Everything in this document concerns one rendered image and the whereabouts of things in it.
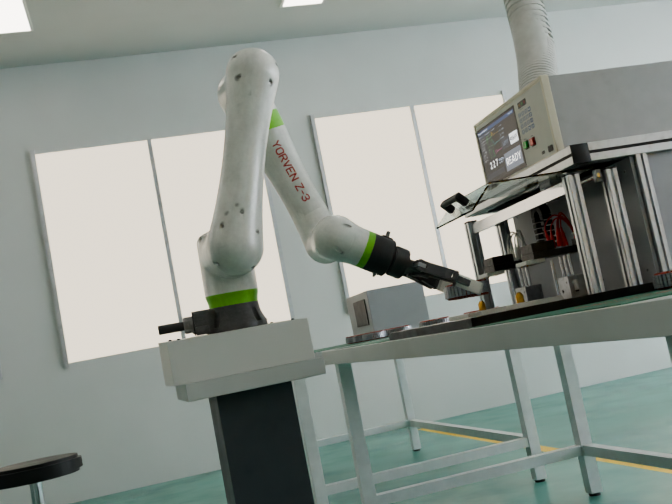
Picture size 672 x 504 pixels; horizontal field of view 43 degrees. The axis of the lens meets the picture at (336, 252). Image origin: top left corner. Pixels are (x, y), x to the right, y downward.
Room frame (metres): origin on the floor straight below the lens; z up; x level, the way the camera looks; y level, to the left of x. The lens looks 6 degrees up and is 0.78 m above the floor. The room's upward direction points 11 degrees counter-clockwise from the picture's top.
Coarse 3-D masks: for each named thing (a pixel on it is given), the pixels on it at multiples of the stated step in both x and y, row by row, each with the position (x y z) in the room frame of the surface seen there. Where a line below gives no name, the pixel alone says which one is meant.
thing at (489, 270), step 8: (496, 256) 2.36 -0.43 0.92; (504, 256) 2.37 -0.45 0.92; (512, 256) 2.37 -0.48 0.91; (488, 264) 2.39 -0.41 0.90; (496, 264) 2.36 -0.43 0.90; (504, 264) 2.36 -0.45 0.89; (512, 264) 2.37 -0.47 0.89; (488, 272) 2.40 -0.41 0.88; (496, 272) 2.36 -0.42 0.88; (504, 272) 2.37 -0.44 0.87; (520, 272) 2.43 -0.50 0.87; (528, 272) 2.39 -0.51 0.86; (520, 280) 2.43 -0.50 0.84; (528, 280) 2.39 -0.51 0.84
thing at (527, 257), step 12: (552, 240) 2.14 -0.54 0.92; (528, 252) 2.14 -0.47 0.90; (540, 252) 2.12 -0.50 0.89; (552, 252) 2.13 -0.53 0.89; (564, 252) 2.14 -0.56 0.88; (576, 252) 2.19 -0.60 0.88; (516, 264) 2.17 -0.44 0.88; (528, 264) 2.12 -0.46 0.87; (564, 264) 2.18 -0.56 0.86; (564, 276) 2.19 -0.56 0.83
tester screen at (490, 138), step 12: (504, 120) 2.30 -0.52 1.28; (480, 132) 2.46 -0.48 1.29; (492, 132) 2.38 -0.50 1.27; (504, 132) 2.31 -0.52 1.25; (480, 144) 2.47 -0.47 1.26; (492, 144) 2.40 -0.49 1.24; (516, 144) 2.26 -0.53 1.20; (492, 156) 2.41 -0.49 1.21; (516, 168) 2.29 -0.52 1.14; (492, 180) 2.45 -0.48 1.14
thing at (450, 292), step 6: (486, 282) 2.08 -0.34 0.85; (444, 288) 2.10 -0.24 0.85; (450, 288) 2.08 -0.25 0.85; (456, 288) 2.06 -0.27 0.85; (486, 288) 2.07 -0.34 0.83; (444, 294) 2.11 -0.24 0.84; (450, 294) 2.08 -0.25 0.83; (456, 294) 2.06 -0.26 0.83; (462, 294) 2.06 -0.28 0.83; (468, 294) 2.05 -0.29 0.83; (474, 294) 2.06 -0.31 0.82; (450, 300) 2.11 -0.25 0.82
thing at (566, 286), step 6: (570, 276) 2.14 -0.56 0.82; (576, 276) 2.14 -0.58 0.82; (582, 276) 2.15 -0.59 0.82; (558, 282) 2.19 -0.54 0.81; (564, 282) 2.16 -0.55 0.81; (570, 282) 2.14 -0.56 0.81; (582, 282) 2.14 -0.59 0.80; (564, 288) 2.16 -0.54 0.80; (570, 288) 2.14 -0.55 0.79; (582, 288) 2.14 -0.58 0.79; (564, 294) 2.17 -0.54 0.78; (570, 294) 2.14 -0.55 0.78; (576, 294) 2.14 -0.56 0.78; (582, 294) 2.14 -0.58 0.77
